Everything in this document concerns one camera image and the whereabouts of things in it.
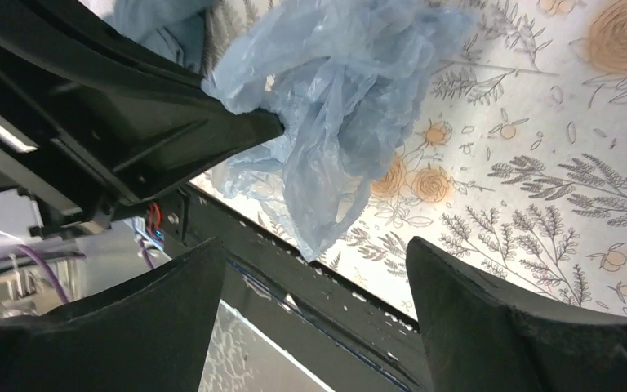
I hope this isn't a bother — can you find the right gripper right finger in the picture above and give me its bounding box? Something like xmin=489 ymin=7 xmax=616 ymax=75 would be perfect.
xmin=406 ymin=237 xmax=627 ymax=391

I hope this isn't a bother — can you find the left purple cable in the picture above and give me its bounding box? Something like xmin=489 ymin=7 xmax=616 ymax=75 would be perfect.
xmin=13 ymin=238 xmax=155 ymax=307

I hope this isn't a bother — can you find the light blue trash bag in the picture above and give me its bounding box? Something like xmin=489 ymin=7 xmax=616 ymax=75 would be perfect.
xmin=202 ymin=1 xmax=474 ymax=261

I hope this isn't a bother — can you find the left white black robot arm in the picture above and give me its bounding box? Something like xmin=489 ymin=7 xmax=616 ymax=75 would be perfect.
xmin=0 ymin=1 xmax=282 ymax=261

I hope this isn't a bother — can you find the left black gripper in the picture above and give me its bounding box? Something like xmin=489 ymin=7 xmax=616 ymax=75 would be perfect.
xmin=0 ymin=1 xmax=282 ymax=238

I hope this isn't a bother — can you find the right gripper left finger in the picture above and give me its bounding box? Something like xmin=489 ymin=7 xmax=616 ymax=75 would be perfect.
xmin=0 ymin=238 xmax=227 ymax=392

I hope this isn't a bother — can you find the floral patterned table mat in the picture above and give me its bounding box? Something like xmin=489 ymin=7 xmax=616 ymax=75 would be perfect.
xmin=189 ymin=0 xmax=627 ymax=320

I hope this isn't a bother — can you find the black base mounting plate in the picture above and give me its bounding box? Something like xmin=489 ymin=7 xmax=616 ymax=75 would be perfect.
xmin=158 ymin=185 xmax=433 ymax=391

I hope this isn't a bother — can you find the grey blue trash bag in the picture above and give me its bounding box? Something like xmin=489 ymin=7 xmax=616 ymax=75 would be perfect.
xmin=104 ymin=0 xmax=215 ymax=73

